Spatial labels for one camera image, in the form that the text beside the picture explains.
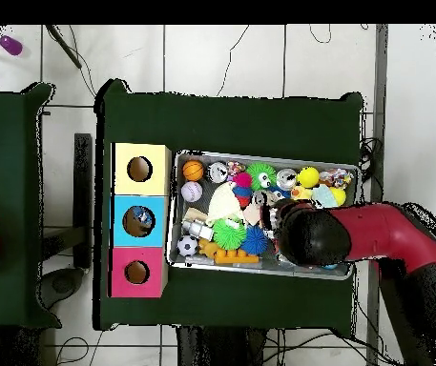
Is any silver plastic toy truck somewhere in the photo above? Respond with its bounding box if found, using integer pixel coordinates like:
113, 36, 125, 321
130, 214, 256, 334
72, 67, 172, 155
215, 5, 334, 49
181, 219, 214, 241

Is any crushed clear bottle blue label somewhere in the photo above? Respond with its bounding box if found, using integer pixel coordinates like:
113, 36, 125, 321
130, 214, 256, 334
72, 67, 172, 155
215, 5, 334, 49
131, 205, 155, 230

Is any shallow metal mesh bin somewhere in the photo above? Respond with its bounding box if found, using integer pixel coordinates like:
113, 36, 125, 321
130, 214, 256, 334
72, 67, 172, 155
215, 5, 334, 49
165, 150, 362, 281

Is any wooden box with three holes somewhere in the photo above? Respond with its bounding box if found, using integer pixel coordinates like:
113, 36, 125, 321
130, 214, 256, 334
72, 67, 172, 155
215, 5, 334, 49
110, 142, 174, 299

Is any white toy baseball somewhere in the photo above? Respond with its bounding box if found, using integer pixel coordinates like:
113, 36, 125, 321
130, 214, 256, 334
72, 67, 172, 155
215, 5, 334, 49
180, 180, 204, 203

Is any large green fuzzy eyed ball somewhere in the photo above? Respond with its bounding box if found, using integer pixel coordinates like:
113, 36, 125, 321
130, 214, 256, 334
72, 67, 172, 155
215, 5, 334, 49
212, 217, 248, 252

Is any orange toy basketball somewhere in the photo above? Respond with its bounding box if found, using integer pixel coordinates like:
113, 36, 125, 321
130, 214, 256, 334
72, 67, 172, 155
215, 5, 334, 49
181, 159, 206, 182

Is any small green fuzzy eyed ball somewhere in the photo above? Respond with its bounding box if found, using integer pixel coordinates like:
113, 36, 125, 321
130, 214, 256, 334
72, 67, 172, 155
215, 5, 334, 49
245, 162, 278, 193

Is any black and white soccer ball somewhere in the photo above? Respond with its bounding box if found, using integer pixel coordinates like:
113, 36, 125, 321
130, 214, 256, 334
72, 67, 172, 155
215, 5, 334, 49
176, 234, 198, 257

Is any blue fuzzy eyed ball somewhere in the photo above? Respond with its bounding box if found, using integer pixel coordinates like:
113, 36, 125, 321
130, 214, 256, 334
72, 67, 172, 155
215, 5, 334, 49
268, 185, 291, 200

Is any dark green tablecloth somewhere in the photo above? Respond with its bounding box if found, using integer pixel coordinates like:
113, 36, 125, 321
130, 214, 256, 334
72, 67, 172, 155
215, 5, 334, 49
93, 78, 364, 331
0, 82, 62, 330

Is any yellow smiley ball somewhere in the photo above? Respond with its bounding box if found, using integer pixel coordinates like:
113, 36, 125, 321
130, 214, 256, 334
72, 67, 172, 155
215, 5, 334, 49
296, 166, 321, 189

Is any light blue cloth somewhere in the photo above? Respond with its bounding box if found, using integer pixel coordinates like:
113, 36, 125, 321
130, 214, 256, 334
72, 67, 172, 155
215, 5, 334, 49
311, 184, 339, 209

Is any black rod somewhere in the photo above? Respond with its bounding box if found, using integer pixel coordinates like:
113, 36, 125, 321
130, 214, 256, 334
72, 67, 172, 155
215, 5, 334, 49
45, 24, 84, 70

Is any purple bottle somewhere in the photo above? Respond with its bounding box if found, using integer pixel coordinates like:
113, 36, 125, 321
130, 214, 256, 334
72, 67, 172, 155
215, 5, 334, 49
0, 34, 24, 57

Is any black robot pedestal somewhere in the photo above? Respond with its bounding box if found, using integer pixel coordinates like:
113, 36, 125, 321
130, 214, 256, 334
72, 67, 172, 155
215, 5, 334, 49
175, 325, 268, 366

